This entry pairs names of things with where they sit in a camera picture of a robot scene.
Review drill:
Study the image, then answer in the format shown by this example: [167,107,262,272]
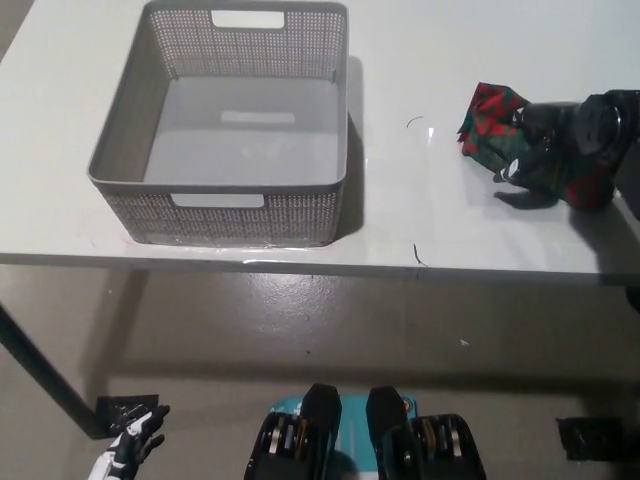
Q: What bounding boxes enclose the grey perforated plastic basket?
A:
[85,0,350,247]

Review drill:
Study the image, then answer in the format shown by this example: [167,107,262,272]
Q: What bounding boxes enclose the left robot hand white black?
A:
[87,404,171,480]

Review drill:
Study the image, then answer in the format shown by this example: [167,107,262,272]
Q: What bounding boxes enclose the black slanted table leg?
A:
[0,303,110,442]

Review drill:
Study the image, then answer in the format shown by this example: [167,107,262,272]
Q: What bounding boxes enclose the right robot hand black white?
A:
[492,101,584,184]

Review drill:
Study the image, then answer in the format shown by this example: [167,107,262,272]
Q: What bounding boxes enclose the red green coffee bean bag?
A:
[455,81,617,212]

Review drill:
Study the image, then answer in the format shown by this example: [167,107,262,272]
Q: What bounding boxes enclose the robot body black teal blocks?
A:
[243,383,489,480]

